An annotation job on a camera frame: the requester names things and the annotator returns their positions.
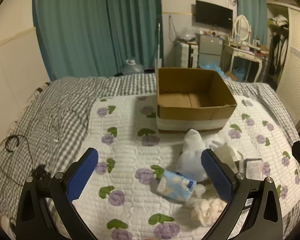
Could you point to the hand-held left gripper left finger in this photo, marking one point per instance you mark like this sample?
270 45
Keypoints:
82 177

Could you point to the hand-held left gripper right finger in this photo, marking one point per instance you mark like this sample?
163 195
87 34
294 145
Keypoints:
216 177

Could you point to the translucent crinkled packet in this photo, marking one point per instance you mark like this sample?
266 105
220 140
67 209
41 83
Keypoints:
225 152

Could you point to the pale blue sock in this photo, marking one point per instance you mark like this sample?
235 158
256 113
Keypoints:
187 163

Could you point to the cream lace cloth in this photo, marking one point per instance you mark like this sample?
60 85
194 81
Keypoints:
210 211

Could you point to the white packet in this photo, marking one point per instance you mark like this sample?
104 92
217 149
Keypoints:
253 168

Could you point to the blue tissue pack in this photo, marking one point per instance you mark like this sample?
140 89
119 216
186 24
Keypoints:
176 186

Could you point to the small white sock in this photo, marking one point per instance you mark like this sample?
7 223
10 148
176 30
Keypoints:
199 190

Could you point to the floral quilted mat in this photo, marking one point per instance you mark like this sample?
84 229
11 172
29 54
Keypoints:
130 155

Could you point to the white louvered wardrobe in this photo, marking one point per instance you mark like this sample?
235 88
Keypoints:
296 67

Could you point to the brown cardboard floor box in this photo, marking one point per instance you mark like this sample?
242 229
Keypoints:
230 76

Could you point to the blue plastic basket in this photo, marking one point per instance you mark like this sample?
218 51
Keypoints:
240 73

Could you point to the blue plastic bags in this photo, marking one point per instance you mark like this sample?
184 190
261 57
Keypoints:
211 68

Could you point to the hanging dark clothes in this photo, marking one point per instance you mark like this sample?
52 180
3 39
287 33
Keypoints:
277 50

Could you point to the group of cosmetics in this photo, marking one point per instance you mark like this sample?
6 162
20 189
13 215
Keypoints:
257 48

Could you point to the white dressing table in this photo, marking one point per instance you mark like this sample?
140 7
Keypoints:
242 55

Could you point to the clear water jug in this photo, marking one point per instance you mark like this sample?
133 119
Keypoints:
132 68

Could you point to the white suitcase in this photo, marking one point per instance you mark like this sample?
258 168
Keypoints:
186 55

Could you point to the white flat mop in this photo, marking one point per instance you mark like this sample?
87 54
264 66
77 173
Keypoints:
158 62

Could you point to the grey small fridge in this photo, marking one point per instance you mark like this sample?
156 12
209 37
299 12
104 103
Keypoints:
210 47

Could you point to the crumpled white clothes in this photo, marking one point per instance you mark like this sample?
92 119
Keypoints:
281 20

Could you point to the white oval mirror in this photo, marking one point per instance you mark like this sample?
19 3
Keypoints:
241 27

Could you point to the clear plastic bag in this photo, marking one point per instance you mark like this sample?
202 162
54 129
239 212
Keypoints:
187 33

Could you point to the wide teal curtain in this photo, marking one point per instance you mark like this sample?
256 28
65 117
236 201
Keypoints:
72 30

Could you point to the light blue curtain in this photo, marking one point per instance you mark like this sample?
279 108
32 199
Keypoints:
250 7

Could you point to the black wall television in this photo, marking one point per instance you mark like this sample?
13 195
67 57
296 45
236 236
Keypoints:
213 13

